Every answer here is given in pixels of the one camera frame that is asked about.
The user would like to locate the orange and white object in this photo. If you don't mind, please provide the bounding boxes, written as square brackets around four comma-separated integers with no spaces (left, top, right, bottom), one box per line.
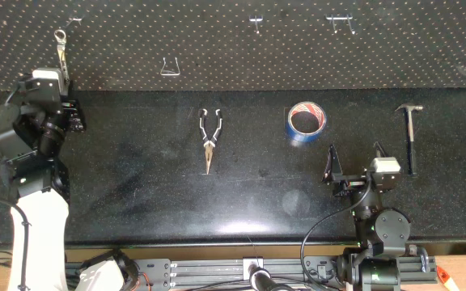
[436,265,460,291]

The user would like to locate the wrench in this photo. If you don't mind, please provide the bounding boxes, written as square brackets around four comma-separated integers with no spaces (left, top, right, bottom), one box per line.
[53,28,71,84]

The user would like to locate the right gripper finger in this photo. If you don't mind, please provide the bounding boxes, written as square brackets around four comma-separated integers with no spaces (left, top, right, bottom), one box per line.
[372,141,388,159]
[321,144,344,183]

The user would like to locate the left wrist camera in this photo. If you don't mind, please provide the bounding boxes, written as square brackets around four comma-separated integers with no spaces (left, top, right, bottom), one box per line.
[31,66,66,84]

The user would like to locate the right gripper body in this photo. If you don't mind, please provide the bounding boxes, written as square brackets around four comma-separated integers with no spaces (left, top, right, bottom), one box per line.
[322,171,402,198]

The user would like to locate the black pegboard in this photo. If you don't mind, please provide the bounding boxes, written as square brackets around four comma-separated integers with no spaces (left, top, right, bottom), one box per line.
[0,0,466,92]

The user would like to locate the black and white pliers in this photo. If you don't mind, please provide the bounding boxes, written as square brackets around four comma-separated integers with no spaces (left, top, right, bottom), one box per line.
[198,108,224,176]

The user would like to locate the mounting rail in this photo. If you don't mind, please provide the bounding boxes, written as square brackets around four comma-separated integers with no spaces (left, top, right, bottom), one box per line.
[65,255,438,291]

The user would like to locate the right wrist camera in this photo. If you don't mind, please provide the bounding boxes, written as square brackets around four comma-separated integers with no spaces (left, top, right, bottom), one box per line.
[367,156,402,175]

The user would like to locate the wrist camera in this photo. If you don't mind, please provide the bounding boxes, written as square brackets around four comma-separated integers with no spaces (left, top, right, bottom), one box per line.
[367,156,402,175]
[31,66,66,84]

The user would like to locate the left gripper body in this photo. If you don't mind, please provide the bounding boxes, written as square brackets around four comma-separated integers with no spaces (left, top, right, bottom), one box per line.
[59,99,87,133]

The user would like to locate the roll of blue tape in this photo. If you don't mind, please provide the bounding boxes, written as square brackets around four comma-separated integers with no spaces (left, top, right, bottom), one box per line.
[284,100,328,144]

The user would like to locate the hammer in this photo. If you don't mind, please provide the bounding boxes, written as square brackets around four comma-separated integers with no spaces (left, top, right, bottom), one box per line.
[393,103,425,177]

